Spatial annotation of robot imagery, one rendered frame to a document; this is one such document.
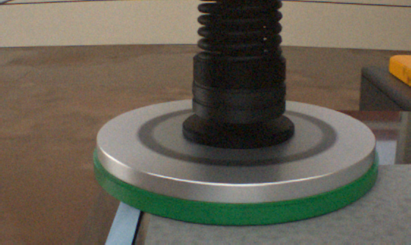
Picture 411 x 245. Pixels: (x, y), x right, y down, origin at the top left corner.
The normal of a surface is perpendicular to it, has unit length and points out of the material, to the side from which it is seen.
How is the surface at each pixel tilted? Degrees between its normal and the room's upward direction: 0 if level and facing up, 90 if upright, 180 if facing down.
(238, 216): 90
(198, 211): 90
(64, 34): 90
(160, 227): 0
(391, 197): 0
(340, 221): 0
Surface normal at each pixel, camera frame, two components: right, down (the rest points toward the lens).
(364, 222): 0.00, -0.97
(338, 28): -0.04, 0.25
